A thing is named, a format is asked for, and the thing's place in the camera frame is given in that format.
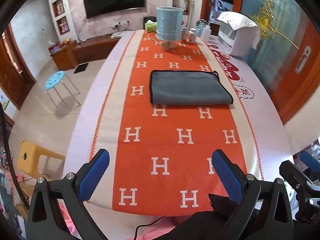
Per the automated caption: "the purple grey microfiber towel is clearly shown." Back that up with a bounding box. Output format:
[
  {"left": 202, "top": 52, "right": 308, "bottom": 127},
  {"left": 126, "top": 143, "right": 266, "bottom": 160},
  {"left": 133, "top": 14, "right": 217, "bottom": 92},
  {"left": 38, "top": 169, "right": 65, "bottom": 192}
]
[{"left": 149, "top": 70, "right": 233, "bottom": 106}]

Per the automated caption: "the yellow plastic stool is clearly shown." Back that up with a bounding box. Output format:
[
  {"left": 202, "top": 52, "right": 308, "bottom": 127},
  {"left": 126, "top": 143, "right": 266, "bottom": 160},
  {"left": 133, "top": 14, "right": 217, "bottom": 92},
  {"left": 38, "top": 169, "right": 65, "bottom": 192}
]
[{"left": 17, "top": 140, "right": 65, "bottom": 179}]

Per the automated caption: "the blue round stool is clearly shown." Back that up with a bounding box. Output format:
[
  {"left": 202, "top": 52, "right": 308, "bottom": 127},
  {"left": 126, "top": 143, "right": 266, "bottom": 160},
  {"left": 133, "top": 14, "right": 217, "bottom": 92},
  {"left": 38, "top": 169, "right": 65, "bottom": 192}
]
[{"left": 44, "top": 70, "right": 81, "bottom": 107}]

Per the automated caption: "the brown wooden door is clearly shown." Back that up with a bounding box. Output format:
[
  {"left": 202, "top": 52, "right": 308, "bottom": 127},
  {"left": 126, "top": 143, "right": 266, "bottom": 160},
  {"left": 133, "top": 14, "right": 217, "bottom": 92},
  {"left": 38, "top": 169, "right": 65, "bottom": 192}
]
[{"left": 1, "top": 24, "right": 36, "bottom": 109}]

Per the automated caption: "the orange H-pattern table runner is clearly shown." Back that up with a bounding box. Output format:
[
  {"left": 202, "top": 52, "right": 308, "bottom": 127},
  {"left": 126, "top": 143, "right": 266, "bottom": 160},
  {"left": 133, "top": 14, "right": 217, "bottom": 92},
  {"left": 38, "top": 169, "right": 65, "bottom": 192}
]
[{"left": 90, "top": 30, "right": 263, "bottom": 216}]

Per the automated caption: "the orange framed glass door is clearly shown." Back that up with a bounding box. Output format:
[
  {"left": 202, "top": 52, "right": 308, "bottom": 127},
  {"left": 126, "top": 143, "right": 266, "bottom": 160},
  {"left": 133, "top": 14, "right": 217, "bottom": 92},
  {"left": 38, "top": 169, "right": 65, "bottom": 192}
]
[{"left": 240, "top": 0, "right": 319, "bottom": 124}]

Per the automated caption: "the wooden tv cabinet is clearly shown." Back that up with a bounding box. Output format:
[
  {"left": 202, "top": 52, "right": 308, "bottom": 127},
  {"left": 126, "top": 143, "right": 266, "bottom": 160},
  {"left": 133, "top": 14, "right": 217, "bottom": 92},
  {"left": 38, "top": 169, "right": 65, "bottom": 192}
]
[{"left": 51, "top": 34, "right": 120, "bottom": 70}]

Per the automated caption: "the white water dispenser appliance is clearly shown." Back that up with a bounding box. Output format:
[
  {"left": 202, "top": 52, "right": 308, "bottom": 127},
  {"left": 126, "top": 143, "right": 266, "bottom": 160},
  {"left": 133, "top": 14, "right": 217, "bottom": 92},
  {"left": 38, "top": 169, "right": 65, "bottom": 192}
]
[{"left": 216, "top": 11, "right": 262, "bottom": 58}]

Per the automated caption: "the white plastic bottle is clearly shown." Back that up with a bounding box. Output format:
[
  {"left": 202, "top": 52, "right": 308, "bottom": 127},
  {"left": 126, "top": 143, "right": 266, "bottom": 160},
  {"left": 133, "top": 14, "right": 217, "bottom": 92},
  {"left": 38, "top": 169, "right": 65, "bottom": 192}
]
[{"left": 201, "top": 25, "right": 212, "bottom": 42}]

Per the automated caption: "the gold hanging ornament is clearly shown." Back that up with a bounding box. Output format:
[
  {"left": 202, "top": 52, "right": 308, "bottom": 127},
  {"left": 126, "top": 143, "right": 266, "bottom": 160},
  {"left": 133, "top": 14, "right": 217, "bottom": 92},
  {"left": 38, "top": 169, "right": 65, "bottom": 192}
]
[{"left": 251, "top": 0, "right": 299, "bottom": 49}]

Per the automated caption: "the wooden roll holder stand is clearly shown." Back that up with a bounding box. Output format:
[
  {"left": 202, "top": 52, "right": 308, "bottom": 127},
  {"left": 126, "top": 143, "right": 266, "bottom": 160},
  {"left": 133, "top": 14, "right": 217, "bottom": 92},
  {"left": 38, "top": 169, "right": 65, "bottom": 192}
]
[{"left": 160, "top": 41, "right": 177, "bottom": 51}]

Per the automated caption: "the white cloth on appliance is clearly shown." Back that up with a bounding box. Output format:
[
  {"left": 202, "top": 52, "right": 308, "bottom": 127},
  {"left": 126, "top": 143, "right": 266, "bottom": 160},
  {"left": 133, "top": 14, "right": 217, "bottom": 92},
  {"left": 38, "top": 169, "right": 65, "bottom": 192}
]
[{"left": 216, "top": 10, "right": 262, "bottom": 51}]

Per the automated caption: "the white pill bottle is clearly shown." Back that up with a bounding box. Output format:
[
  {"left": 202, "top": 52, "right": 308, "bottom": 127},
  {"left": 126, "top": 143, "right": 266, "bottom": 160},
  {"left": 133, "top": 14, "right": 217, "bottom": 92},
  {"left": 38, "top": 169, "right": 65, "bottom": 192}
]
[{"left": 189, "top": 28, "right": 197, "bottom": 43}]

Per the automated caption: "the glass jar with metal lid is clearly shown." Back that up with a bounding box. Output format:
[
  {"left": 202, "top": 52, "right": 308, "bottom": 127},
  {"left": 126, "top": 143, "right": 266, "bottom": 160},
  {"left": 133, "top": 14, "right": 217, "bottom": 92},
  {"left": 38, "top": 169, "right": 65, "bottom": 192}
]
[{"left": 181, "top": 26, "right": 189, "bottom": 42}]

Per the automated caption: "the green tissue box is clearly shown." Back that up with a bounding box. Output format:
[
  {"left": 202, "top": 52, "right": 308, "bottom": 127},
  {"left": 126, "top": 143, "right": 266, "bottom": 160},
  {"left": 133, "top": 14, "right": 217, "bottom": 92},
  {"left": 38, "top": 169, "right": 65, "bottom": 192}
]
[{"left": 144, "top": 20, "right": 157, "bottom": 33}]

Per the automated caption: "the light blue towel roll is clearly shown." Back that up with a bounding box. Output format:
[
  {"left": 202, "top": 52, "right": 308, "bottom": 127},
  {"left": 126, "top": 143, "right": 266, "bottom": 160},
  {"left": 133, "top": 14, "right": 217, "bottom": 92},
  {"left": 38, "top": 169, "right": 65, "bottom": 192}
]
[{"left": 156, "top": 7, "right": 184, "bottom": 42}]

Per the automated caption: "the black cable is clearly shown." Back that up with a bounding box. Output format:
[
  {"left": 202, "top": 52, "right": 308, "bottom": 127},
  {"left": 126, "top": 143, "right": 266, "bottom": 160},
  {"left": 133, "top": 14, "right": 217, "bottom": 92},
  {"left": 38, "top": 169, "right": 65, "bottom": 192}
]
[{"left": 0, "top": 102, "right": 30, "bottom": 210}]

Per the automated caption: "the white wall shelf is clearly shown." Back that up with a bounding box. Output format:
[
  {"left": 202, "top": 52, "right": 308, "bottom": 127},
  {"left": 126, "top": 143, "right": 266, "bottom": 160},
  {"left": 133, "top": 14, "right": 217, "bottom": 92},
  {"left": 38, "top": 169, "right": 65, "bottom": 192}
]
[{"left": 48, "top": 0, "right": 77, "bottom": 43}]

